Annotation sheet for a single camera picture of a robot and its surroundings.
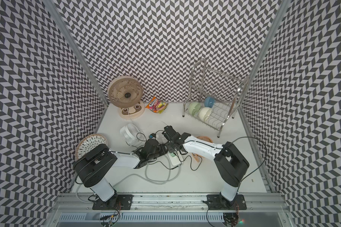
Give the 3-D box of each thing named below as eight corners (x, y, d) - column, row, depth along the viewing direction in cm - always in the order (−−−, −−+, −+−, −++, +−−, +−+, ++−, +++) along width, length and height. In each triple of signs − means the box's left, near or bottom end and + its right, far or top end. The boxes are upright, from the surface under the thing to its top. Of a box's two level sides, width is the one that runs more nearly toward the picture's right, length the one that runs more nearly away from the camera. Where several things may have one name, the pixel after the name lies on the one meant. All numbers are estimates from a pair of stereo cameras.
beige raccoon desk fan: (119, 118, 112) (103, 85, 86) (133, 99, 126) (122, 66, 100) (137, 123, 109) (125, 90, 84) (149, 102, 123) (142, 69, 98)
